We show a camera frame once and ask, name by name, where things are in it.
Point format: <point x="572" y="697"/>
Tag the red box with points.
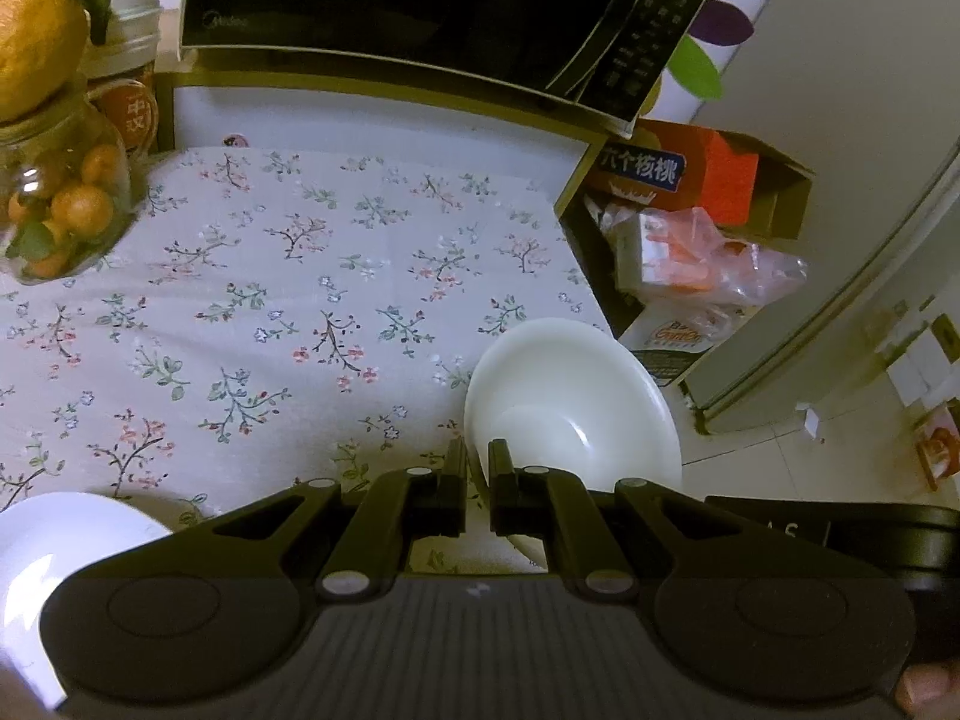
<point x="720" y="172"/>

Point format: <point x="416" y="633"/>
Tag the red label can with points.
<point x="135" y="112"/>

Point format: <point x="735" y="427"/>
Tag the floral tablecloth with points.
<point x="262" y="277"/>

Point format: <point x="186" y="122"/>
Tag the orange citrus fruit with leaves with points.
<point x="37" y="37"/>

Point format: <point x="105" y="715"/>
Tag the glass jar of kumquats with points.
<point x="60" y="195"/>

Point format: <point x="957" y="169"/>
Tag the cream bowl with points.
<point x="570" y="382"/>

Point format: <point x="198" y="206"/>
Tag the white and orange snack bag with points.
<point x="675" y="337"/>

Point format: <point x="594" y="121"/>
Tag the white plate with swirl print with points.
<point x="60" y="555"/>

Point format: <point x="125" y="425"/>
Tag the clear plastic bag of packets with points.
<point x="697" y="255"/>

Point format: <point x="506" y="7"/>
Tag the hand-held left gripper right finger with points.
<point x="501" y="491"/>

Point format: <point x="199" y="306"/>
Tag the purple and green wall sticker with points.
<point x="701" y="60"/>

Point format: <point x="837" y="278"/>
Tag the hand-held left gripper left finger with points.
<point x="450" y="487"/>

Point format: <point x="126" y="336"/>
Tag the person's right hand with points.
<point x="928" y="690"/>

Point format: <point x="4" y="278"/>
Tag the black microwave oven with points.
<point x="420" y="0"/>

